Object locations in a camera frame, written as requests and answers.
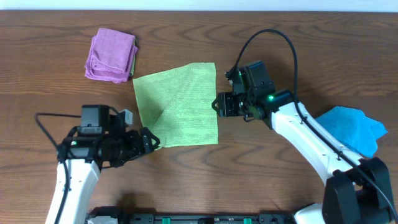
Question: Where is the folded green cloth under purple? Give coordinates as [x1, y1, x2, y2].
[129, 40, 138, 77]

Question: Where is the crumpled blue cloth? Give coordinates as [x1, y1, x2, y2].
[315, 106, 388, 158]

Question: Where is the light green microfiber cloth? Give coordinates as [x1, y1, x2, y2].
[133, 63, 218, 147]

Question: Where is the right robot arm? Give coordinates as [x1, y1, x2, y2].
[212, 61, 397, 223]

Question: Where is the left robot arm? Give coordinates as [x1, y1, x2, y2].
[46, 105, 160, 223]

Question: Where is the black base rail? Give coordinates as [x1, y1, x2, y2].
[85, 207, 296, 224]

